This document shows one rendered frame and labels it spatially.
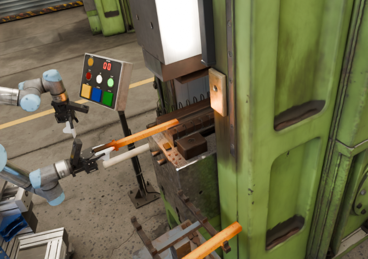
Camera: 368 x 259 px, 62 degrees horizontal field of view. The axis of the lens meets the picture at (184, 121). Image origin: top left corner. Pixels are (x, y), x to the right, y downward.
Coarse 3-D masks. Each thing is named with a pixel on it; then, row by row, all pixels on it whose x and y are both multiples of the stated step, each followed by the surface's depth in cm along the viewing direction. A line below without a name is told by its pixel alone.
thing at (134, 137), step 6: (174, 120) 151; (156, 126) 148; (162, 126) 147; (168, 126) 149; (144, 132) 145; (150, 132) 145; (156, 132) 147; (126, 138) 142; (132, 138) 142; (138, 138) 143; (108, 144) 139; (114, 144) 138; (120, 144) 140; (126, 144) 142; (96, 150) 136
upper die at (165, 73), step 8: (144, 56) 139; (152, 56) 129; (192, 56) 129; (200, 56) 131; (152, 64) 133; (160, 64) 124; (168, 64) 125; (176, 64) 127; (184, 64) 129; (192, 64) 131; (200, 64) 133; (152, 72) 137; (160, 72) 127; (168, 72) 127; (176, 72) 129; (184, 72) 131
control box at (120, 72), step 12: (84, 60) 188; (96, 60) 181; (108, 60) 175; (84, 72) 188; (96, 72) 182; (108, 72) 176; (120, 72) 170; (96, 84) 182; (120, 84) 172; (120, 96) 175; (120, 108) 177
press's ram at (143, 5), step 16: (144, 0) 114; (160, 0) 106; (176, 0) 109; (192, 0) 112; (144, 16) 121; (160, 16) 109; (176, 16) 112; (192, 16) 115; (144, 32) 127; (160, 32) 112; (176, 32) 115; (192, 32) 118; (144, 48) 135; (160, 48) 117; (176, 48) 118; (192, 48) 121
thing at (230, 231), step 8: (232, 224) 107; (224, 232) 105; (232, 232) 105; (208, 240) 103; (216, 240) 103; (224, 240) 103; (200, 248) 101; (208, 248) 101; (216, 248) 103; (192, 256) 99; (200, 256) 99
